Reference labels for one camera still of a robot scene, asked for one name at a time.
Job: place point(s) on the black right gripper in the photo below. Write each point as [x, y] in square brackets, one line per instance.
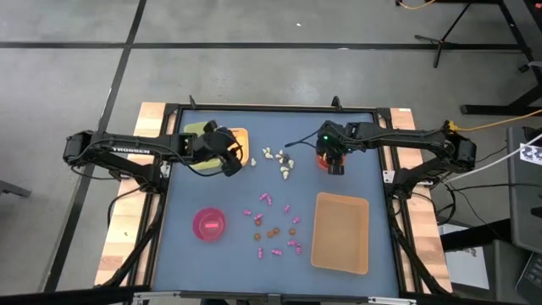
[334, 142]

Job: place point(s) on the small orange plastic bin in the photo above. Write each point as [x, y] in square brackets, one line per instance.
[243, 148]

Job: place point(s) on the black tripod stand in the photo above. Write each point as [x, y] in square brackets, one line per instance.
[441, 42]

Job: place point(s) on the dark grey desk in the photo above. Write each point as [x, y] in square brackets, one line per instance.
[523, 203]

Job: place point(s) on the white box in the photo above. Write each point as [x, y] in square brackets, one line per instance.
[466, 267]

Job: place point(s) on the black desk leg frame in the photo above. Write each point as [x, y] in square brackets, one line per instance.
[487, 109]

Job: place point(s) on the large orange plastic tray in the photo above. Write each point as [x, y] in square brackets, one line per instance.
[343, 237]

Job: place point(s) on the pink round plastic bowl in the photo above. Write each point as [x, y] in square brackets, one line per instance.
[202, 235]

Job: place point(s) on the black frame clamp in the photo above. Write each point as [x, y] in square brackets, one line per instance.
[192, 102]
[336, 102]

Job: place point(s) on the black keyboard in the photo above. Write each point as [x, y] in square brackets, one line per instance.
[533, 275]

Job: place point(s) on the orange round plastic bowl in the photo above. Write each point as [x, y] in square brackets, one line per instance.
[320, 162]

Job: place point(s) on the black beam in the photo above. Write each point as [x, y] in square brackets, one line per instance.
[63, 296]

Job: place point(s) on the dark grey box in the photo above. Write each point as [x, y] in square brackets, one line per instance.
[504, 271]

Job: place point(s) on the yellow-green plastic bin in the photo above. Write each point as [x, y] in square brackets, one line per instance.
[192, 129]

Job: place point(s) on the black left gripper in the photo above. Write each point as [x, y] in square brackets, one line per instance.
[214, 146]

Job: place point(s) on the grey furniture leg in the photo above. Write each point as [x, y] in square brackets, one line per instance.
[12, 188]

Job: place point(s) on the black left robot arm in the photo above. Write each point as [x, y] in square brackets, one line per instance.
[127, 149]

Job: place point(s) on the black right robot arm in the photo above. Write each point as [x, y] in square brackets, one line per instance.
[402, 137]

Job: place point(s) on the white marker tag paper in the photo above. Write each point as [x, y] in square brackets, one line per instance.
[532, 154]

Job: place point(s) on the black metal table frame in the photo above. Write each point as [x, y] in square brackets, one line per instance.
[275, 107]

